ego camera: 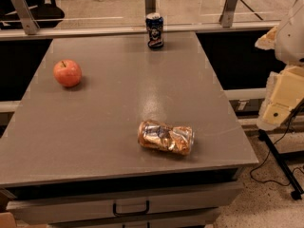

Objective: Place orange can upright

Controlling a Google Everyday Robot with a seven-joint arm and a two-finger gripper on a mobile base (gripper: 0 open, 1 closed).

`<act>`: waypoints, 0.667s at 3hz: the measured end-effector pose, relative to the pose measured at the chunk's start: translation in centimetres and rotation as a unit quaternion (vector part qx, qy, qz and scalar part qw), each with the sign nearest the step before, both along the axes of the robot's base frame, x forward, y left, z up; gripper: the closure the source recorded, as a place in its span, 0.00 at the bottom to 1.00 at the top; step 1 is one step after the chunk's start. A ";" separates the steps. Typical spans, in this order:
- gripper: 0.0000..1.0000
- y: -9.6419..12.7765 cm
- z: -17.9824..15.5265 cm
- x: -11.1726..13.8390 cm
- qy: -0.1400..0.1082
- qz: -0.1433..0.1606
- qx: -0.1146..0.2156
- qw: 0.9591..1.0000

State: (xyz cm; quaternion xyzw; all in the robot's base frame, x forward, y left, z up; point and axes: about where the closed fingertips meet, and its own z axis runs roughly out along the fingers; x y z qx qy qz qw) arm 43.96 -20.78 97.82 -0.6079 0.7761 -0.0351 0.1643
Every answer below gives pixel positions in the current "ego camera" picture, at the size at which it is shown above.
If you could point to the middle metal bracket post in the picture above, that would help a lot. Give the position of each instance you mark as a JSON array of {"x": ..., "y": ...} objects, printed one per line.
[{"x": 150, "y": 6}]

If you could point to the right metal bracket post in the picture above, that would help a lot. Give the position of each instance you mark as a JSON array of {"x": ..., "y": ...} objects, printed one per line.
[{"x": 227, "y": 16}]

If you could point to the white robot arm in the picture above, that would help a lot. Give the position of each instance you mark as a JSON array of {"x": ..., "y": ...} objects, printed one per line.
[{"x": 289, "y": 47}]

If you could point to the red apple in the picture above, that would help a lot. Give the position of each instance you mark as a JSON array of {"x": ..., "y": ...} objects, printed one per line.
[{"x": 67, "y": 73}]

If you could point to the metal bracket post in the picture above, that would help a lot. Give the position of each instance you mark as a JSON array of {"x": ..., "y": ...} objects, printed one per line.
[
  {"x": 27, "y": 21},
  {"x": 227, "y": 16},
  {"x": 150, "y": 6}
]

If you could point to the left metal bracket post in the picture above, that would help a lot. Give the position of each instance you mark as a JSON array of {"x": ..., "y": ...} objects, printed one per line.
[{"x": 27, "y": 21}]

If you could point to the grey drawer with black handle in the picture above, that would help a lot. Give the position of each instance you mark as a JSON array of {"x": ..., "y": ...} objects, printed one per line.
[{"x": 99, "y": 206}]

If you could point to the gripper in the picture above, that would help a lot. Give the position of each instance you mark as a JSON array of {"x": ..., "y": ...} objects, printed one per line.
[{"x": 292, "y": 37}]

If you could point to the black floor stand leg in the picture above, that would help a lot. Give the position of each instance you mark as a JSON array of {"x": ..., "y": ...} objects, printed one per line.
[{"x": 298, "y": 191}]

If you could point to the black drawer handle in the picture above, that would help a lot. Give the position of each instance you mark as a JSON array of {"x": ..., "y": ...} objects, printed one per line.
[{"x": 131, "y": 209}]

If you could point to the black office chair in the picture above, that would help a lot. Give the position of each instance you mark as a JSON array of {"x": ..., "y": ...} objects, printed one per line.
[{"x": 45, "y": 12}]

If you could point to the glass barrier panel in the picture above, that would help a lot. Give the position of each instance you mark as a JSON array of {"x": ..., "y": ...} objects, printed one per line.
[{"x": 101, "y": 14}]

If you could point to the crushed orange soda can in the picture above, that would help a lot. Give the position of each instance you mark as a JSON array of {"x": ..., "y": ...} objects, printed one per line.
[{"x": 165, "y": 137}]

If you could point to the blue upright soda can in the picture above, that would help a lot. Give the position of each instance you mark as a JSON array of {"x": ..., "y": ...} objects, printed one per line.
[{"x": 154, "y": 27}]

